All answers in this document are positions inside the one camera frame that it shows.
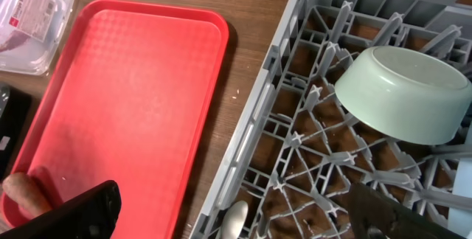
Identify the orange carrot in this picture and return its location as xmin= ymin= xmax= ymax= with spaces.
xmin=2 ymin=173 xmax=52 ymax=218

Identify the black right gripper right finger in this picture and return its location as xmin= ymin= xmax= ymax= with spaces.
xmin=347 ymin=184 xmax=463 ymax=239

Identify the red plastic tray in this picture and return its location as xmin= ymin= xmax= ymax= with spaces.
xmin=13 ymin=0 xmax=229 ymax=238

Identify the grey dishwasher rack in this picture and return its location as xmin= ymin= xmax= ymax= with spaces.
xmin=190 ymin=0 xmax=471 ymax=238

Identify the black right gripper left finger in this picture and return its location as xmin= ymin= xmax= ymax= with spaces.
xmin=1 ymin=180 xmax=122 ymax=239

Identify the clear plastic bin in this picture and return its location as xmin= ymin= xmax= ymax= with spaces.
xmin=1 ymin=0 xmax=75 ymax=75

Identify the black tray bin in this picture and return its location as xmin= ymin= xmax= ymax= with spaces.
xmin=1 ymin=82 xmax=32 ymax=177

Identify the light blue bowl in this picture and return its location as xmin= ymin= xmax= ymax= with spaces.
xmin=448 ymin=159 xmax=471 ymax=238

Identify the white plastic spoon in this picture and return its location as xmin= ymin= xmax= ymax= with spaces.
xmin=217 ymin=201 xmax=249 ymax=239

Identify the green bowl with food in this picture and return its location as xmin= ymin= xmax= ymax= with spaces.
xmin=335 ymin=46 xmax=471 ymax=145

